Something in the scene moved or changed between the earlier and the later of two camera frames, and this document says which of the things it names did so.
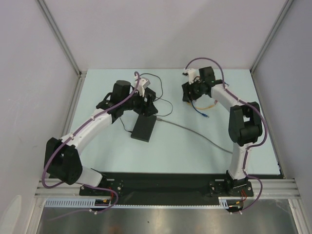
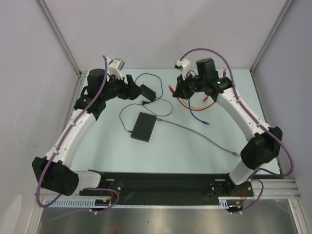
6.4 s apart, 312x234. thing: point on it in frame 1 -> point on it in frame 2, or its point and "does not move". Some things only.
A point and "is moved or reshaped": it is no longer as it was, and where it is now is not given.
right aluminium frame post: x=287 y=6 does not move
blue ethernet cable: x=204 y=114 is moved or reshaped
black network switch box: x=143 y=127 does not move
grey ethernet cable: x=188 y=128 does not move
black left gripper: x=146 y=109 -> x=130 y=91
